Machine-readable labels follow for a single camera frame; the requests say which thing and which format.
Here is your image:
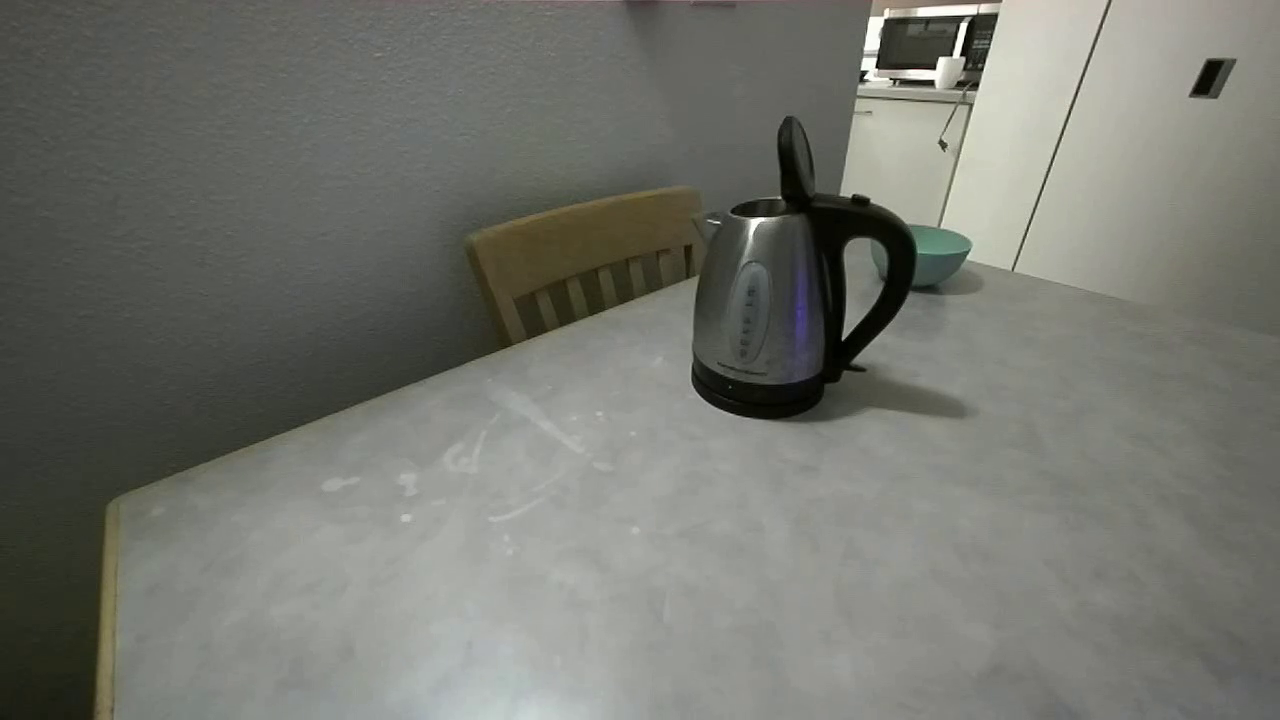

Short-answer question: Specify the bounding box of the stainless steel electric kettle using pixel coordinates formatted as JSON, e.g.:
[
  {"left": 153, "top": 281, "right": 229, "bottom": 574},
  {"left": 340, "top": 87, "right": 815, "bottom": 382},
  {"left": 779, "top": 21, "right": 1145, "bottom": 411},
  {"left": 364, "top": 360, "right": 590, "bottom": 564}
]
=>
[{"left": 688, "top": 192, "right": 919, "bottom": 423}]

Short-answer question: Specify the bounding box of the black kettle lid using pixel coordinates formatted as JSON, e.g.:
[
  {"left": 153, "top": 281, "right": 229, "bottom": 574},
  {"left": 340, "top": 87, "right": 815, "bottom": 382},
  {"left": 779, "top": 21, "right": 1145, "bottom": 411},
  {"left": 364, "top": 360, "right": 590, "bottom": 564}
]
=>
[{"left": 778, "top": 111, "right": 821, "bottom": 212}]

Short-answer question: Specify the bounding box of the wooden chair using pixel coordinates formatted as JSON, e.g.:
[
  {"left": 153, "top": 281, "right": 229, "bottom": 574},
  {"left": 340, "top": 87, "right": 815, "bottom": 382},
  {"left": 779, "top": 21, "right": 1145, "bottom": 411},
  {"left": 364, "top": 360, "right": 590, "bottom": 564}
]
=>
[{"left": 465, "top": 186, "right": 707, "bottom": 354}]

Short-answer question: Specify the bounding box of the teal bowl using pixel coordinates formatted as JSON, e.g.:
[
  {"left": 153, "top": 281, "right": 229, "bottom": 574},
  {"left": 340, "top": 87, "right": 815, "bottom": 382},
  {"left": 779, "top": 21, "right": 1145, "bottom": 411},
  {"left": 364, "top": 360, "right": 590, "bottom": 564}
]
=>
[{"left": 871, "top": 222, "right": 975, "bottom": 297}]

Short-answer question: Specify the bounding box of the white counter cabinet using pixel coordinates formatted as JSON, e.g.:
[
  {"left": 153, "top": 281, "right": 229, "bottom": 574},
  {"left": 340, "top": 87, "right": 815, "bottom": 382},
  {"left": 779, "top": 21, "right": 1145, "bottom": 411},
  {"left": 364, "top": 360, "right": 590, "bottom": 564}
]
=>
[{"left": 841, "top": 86, "right": 982, "bottom": 234}]

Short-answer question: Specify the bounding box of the microwave oven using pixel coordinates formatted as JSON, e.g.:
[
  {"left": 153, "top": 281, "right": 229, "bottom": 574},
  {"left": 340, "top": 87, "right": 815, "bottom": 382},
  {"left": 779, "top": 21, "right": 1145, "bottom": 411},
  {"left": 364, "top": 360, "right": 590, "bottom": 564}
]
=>
[{"left": 870, "top": 7, "right": 1005, "bottom": 87}]

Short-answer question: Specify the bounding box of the tall white cabinet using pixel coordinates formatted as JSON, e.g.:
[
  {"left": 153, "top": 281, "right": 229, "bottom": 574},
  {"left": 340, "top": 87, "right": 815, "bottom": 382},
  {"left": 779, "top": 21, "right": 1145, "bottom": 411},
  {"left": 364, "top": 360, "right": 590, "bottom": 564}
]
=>
[{"left": 941, "top": 0, "right": 1280, "bottom": 335}]

